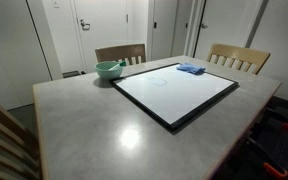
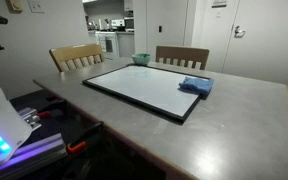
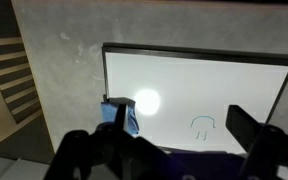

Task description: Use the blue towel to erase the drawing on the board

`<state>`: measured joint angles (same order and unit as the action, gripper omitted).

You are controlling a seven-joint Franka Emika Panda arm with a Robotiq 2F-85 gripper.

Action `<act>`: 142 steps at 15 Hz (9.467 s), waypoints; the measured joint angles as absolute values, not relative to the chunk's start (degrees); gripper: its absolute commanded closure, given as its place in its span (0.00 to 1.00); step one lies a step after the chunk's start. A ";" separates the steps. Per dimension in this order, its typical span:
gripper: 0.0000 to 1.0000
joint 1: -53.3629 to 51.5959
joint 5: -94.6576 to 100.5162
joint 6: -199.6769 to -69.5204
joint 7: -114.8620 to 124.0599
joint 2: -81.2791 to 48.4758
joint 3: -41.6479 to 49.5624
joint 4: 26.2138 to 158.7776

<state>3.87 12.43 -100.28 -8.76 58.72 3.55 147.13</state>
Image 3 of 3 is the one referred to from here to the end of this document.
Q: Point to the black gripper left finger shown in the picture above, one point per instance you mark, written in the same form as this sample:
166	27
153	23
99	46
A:
120	116

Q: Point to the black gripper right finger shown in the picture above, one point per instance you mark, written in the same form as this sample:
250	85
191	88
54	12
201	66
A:
242	126

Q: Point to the blue towel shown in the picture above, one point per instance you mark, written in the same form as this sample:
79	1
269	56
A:
109	110

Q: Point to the black framed whiteboard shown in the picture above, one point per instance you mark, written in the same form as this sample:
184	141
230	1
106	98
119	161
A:
182	95

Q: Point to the light wooden chair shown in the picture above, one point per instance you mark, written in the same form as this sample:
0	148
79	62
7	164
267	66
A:
19	101

